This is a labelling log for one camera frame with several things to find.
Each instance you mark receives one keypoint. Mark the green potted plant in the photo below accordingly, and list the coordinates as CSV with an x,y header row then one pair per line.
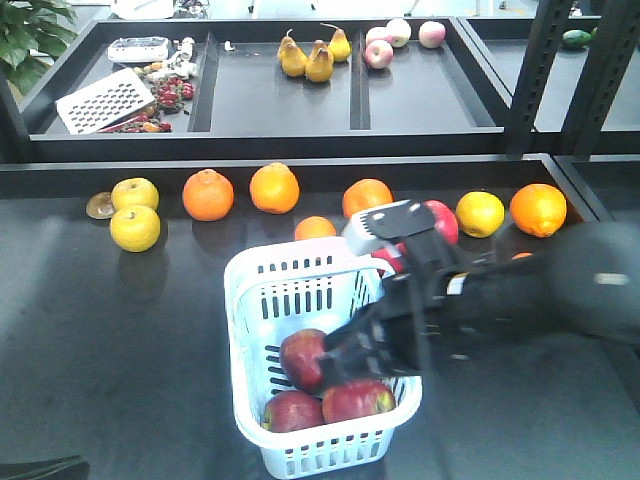
x,y
30,27

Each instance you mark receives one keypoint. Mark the white plastic device box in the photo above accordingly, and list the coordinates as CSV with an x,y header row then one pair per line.
x,y
138,49

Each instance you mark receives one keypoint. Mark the brown yellow pear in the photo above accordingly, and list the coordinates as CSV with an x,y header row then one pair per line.
x,y
320,66

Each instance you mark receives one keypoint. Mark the large orange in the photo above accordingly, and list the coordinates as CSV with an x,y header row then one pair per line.
x,y
538,209

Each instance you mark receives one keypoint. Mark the light blue plastic basket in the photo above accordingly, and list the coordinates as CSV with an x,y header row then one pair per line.
x,y
281,302

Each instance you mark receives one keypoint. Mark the yellow pear fruit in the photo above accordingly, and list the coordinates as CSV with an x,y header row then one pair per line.
x,y
134,191

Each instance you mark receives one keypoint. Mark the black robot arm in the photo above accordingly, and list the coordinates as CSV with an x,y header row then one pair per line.
x,y
585,280

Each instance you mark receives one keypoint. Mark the green avocado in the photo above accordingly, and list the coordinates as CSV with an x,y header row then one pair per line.
x,y
575,39

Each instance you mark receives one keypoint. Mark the bright red apple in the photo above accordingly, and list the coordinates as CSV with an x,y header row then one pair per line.
x,y
445,221
394,255

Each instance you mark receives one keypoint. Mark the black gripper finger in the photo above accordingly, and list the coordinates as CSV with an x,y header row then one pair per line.
x,y
45,467

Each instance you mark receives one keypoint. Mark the pink apple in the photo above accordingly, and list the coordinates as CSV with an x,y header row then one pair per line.
x,y
378,54

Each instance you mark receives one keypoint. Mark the orange behind red apples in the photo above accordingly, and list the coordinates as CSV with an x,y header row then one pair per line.
x,y
364,194

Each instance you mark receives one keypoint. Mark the small orange behind basket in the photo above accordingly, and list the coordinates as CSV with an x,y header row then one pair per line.
x,y
314,227

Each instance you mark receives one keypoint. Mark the yellow round pear front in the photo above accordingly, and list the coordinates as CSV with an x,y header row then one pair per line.
x,y
135,228

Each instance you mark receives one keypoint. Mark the yellow round pear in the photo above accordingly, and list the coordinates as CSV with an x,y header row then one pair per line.
x,y
480,214
135,228

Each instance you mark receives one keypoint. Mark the large orange tangerine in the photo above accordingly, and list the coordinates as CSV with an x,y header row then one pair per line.
x,y
274,188

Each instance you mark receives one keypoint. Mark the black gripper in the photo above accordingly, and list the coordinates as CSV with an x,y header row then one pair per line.
x,y
396,324

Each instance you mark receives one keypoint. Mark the bumpy orange tangerine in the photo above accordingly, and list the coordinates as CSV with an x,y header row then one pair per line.
x,y
208,195

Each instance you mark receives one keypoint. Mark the black wooden produce display stand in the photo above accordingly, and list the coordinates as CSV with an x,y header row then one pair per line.
x,y
173,206

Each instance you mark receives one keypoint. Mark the dark red apple yellow top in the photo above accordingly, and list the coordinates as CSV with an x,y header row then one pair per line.
x,y
292,410

